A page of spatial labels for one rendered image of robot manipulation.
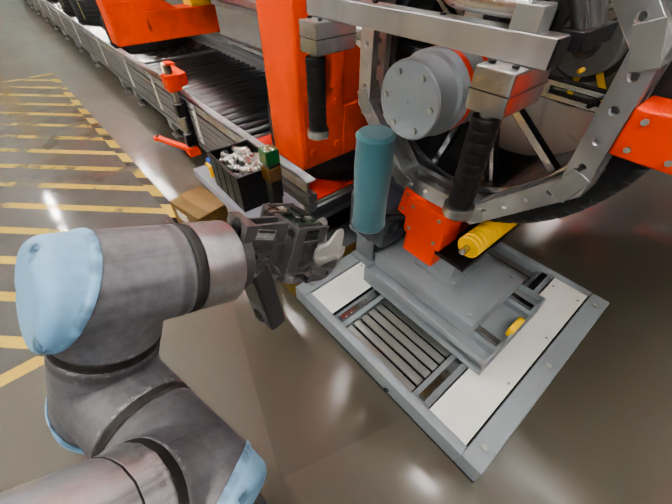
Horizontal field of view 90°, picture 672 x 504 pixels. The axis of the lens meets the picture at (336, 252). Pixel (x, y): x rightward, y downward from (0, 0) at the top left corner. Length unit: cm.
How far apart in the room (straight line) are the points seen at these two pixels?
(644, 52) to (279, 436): 110
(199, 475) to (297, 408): 85
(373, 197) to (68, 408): 65
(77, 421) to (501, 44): 55
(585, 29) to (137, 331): 53
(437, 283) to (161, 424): 95
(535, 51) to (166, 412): 50
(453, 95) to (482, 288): 72
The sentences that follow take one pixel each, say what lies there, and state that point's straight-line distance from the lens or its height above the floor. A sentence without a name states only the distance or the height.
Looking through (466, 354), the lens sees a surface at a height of 14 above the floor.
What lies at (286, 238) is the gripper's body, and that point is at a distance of 40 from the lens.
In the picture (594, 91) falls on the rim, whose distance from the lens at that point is 76.
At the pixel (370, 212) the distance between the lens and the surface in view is 84.
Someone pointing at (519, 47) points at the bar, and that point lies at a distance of 47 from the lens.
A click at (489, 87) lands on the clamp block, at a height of 93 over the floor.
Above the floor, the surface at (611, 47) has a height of 85.
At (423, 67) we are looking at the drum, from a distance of 59.
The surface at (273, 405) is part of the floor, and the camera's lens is 115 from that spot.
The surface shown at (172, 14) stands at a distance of 286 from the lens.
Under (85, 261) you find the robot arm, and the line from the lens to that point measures 30.
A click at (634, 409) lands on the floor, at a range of 145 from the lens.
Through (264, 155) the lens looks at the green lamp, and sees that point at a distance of 89.
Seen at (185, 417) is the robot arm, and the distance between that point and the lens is 34.
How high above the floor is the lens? 106
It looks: 44 degrees down
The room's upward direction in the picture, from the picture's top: straight up
